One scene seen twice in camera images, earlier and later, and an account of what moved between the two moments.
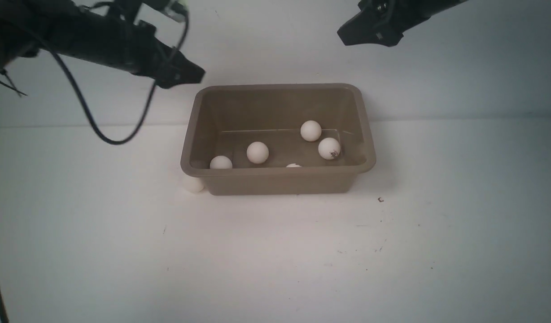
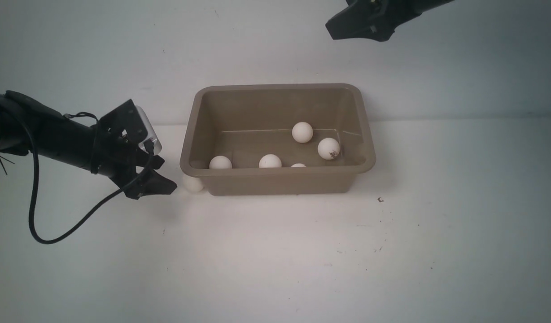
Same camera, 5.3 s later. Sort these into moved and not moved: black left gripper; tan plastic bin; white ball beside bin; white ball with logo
Moved: black left gripper
Not moved: tan plastic bin; white ball with logo; white ball beside bin
